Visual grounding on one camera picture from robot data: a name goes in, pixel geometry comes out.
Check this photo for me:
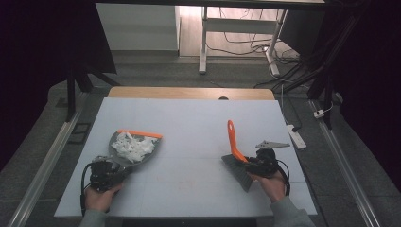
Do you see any black plug with cable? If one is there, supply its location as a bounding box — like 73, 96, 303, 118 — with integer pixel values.
280, 84, 303, 132

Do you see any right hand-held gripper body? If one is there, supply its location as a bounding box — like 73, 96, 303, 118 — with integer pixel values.
249, 140, 291, 178

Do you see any person's right hand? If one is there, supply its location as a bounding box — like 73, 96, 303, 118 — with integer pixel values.
251, 169, 288, 203

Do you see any pile of white paper scraps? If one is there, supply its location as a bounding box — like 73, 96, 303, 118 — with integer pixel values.
111, 131, 157, 164

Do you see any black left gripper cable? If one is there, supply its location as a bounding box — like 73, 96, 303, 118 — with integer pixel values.
79, 162, 96, 217

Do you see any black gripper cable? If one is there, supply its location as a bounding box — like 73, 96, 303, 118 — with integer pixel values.
79, 162, 96, 217
276, 159, 291, 197

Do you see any aluminium rail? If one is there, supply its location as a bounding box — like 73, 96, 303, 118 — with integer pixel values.
8, 91, 89, 227
307, 98, 381, 227

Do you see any small white adapter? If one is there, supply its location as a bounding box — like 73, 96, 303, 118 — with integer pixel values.
313, 103, 335, 119

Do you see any light blue table cover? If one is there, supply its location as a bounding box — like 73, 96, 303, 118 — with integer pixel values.
54, 96, 318, 218

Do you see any white cabinet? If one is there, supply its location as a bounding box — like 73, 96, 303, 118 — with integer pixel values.
95, 3, 181, 51

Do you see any person's left hand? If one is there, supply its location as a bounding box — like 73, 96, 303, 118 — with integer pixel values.
84, 183, 124, 213

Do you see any grey brush with orange handle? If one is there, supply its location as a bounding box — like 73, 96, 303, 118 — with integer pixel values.
220, 119, 253, 193

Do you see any dark curtain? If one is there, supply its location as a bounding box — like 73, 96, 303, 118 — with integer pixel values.
324, 0, 401, 185
0, 0, 117, 173

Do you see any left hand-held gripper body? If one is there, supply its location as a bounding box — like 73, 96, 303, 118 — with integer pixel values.
89, 155, 122, 193

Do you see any bundle of floor cables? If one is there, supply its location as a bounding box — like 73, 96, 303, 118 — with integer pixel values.
206, 8, 301, 65

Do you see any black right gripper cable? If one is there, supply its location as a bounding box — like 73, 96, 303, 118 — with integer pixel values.
276, 159, 291, 197

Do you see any grey dustpan with orange edge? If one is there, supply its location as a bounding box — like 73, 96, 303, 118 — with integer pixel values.
108, 129, 164, 173

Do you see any white desk frame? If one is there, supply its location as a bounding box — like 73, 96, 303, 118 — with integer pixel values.
198, 6, 288, 77

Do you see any white power strip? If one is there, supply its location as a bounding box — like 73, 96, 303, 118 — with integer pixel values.
286, 124, 307, 149

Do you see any wooden table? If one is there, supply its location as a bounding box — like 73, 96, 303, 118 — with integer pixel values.
107, 86, 276, 101

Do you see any black stand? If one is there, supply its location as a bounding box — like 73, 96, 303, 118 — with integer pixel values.
64, 62, 121, 123
273, 12, 363, 131

